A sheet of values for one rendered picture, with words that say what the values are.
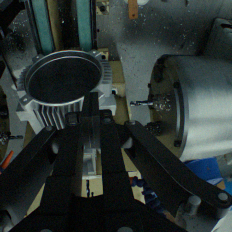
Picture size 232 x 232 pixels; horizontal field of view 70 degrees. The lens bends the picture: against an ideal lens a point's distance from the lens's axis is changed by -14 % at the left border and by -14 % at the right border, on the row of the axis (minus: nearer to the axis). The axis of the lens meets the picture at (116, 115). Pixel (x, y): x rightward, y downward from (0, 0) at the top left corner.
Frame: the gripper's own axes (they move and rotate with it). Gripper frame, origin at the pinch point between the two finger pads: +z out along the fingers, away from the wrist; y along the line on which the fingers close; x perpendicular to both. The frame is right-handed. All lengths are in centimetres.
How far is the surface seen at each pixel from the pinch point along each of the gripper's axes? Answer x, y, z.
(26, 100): -1.9, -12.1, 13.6
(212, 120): -6.4, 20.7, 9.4
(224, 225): -526, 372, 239
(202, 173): -135, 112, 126
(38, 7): 15.3, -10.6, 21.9
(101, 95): -2.0, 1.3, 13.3
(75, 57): 3.4, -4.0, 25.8
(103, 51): 3.3, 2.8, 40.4
